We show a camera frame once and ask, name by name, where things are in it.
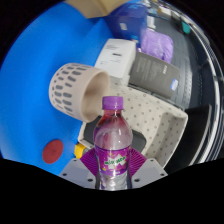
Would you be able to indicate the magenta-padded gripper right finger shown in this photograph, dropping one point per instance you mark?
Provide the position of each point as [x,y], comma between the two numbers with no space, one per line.
[148,171]

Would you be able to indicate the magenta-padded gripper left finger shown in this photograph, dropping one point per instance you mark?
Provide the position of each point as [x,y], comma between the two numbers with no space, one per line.
[78,171]

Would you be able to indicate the clear purple-labelled drink bottle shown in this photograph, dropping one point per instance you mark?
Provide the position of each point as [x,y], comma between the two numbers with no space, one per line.
[111,146]

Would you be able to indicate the yellow multimeter with leads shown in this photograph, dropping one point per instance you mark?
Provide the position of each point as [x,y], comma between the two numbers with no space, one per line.
[80,150]

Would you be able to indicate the flat round red coaster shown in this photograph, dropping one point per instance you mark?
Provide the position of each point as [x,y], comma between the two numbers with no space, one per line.
[52,151]

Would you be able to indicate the black zip pouch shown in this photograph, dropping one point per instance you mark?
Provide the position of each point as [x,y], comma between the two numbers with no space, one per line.
[90,131]

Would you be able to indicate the beige dotted storage bin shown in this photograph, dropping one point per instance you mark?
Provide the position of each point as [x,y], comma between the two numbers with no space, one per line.
[150,113]

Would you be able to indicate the beige patterned cup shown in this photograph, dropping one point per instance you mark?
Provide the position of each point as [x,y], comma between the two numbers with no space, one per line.
[68,88]

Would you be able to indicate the dark grey flat box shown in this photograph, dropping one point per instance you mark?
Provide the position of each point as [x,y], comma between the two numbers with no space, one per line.
[151,73]

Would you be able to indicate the white product box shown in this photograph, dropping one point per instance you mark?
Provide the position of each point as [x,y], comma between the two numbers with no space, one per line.
[115,56]

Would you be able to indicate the purple plastic bag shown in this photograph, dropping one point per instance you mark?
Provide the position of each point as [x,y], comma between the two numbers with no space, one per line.
[156,45]

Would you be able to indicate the teal device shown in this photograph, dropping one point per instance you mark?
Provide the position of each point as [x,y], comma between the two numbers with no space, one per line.
[186,28]

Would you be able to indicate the blue product box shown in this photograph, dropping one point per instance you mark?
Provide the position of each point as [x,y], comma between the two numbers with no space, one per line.
[128,21]

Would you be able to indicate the brown cardboard box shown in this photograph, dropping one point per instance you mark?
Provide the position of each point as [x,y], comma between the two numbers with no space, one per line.
[93,8]

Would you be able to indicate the black wall shelf unit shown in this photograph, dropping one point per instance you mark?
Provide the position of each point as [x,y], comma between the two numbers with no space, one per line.
[200,133]

